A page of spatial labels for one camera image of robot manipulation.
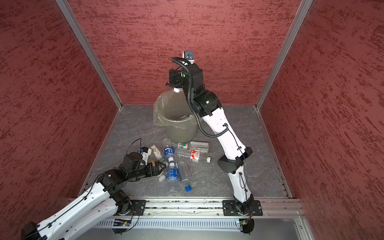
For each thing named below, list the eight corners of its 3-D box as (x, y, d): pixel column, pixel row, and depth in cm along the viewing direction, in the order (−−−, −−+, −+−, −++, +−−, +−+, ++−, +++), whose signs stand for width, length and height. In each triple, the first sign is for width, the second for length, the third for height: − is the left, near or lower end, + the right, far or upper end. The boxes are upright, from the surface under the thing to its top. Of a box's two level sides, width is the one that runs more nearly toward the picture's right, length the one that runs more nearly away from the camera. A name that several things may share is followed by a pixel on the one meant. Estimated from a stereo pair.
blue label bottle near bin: (167, 165, 91) (166, 161, 86) (162, 144, 100) (160, 139, 95) (177, 162, 92) (176, 157, 87) (171, 142, 102) (170, 137, 97)
